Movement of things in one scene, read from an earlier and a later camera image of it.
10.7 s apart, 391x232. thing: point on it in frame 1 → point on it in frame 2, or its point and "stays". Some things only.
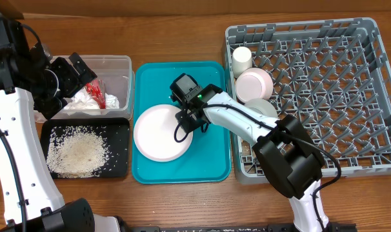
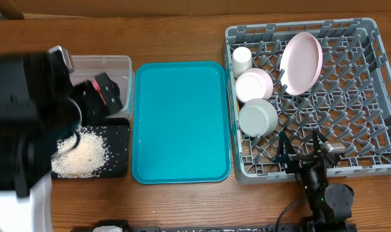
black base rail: (268, 227) stays
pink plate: (154, 133) → (300, 62)
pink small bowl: (252, 84) stays
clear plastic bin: (118, 78) stays
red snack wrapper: (97, 88) stays
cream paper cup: (242, 59) stays
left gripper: (72, 79) → (95, 106)
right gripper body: (190, 123) → (299, 162)
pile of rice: (77, 151) stays
